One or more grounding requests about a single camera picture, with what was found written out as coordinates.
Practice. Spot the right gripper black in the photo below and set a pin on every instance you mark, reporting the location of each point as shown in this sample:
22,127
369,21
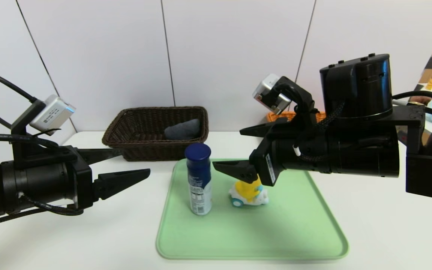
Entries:
267,164

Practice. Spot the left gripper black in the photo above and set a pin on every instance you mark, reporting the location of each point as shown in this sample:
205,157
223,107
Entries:
83,179

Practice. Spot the yellow duck toy car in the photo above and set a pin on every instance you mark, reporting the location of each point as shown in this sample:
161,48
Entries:
249,193

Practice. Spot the blue capped white bottle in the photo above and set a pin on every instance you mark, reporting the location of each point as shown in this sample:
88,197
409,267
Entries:
199,180

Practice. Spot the dark grey towel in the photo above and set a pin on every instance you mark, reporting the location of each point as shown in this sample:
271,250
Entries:
182,130

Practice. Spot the right robot arm black grey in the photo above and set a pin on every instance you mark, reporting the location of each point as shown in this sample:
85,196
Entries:
358,150

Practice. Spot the dark brown wicker basket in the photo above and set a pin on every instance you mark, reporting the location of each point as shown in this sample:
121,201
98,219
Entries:
141,148

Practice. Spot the orange wicker basket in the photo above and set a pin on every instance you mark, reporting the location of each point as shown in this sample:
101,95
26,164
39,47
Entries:
276,118

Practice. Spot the light green plastic tray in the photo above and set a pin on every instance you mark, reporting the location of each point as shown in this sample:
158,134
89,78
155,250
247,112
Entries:
246,232

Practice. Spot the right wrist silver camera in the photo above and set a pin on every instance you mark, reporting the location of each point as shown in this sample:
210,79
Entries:
270,95

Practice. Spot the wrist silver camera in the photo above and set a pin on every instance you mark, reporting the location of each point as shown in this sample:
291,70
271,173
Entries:
270,95
53,114

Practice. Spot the right camera black bracket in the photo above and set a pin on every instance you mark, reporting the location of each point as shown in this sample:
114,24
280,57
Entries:
302,101

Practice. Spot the camera black bracket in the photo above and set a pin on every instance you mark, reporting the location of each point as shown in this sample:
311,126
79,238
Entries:
302,101
23,127

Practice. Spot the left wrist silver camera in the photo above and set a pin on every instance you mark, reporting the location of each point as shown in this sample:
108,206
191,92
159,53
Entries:
53,114

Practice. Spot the left camera black bracket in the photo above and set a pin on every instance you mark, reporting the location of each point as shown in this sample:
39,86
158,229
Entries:
23,127

